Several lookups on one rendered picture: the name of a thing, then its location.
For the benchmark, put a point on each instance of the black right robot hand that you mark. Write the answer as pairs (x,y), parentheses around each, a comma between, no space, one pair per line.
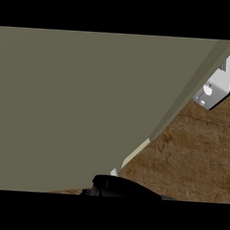
(122,187)

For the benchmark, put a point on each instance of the grey-green cabinet door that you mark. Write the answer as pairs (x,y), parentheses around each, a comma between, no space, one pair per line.
(72,111)

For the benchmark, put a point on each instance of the white appliance with knobs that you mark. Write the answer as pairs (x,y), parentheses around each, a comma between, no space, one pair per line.
(218,84)

